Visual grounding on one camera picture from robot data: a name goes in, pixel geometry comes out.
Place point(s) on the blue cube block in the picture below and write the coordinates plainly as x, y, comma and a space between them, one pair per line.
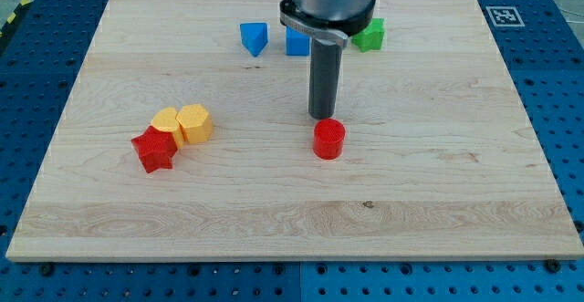
297, 44

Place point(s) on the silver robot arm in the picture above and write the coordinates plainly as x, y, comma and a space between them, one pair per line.
330, 9

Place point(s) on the blue triangle block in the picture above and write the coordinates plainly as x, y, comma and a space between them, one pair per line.
254, 37

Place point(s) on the wooden board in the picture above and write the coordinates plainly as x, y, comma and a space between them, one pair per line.
439, 163

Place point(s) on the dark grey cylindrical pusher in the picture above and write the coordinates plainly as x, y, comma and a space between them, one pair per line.
323, 78

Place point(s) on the red star block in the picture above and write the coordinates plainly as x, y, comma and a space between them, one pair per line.
155, 149

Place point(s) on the green star block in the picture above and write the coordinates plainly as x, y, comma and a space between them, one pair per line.
371, 38

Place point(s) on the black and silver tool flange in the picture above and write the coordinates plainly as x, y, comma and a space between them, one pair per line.
336, 31

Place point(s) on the white fiducial marker tag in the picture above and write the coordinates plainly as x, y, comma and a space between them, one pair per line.
504, 16

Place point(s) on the red cylinder block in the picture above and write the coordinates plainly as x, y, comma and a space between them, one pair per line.
329, 136

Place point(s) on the yellow hexagon block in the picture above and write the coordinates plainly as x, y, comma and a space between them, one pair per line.
196, 123

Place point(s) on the yellow heart block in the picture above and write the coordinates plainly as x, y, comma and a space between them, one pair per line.
166, 121

